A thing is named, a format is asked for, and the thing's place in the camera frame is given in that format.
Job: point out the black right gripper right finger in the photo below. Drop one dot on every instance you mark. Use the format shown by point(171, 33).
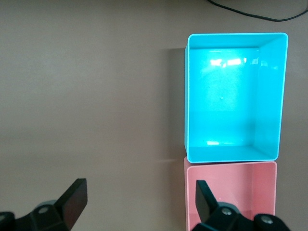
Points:
point(204, 204)

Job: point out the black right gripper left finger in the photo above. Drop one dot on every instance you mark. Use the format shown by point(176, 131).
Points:
point(65, 207)

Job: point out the pink plastic bin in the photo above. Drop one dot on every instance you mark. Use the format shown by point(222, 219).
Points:
point(240, 183)

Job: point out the blue plastic bin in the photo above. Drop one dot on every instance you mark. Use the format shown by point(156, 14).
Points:
point(223, 96)

